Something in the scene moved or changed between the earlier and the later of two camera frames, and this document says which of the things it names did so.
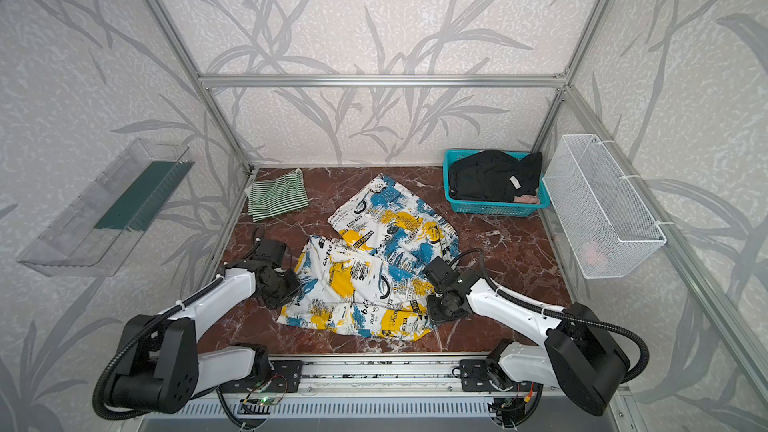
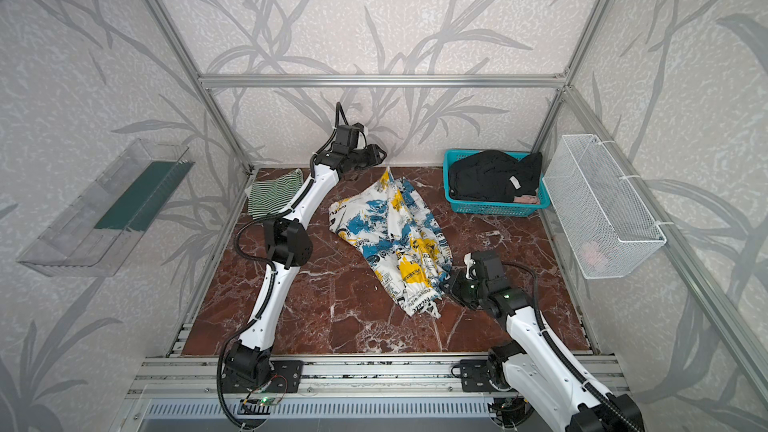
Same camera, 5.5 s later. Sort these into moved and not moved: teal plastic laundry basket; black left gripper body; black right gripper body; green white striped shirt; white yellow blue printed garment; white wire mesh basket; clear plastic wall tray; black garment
Moved: black right gripper body; black left gripper body; white yellow blue printed garment
Not moved: white wire mesh basket; clear plastic wall tray; teal plastic laundry basket; black garment; green white striped shirt
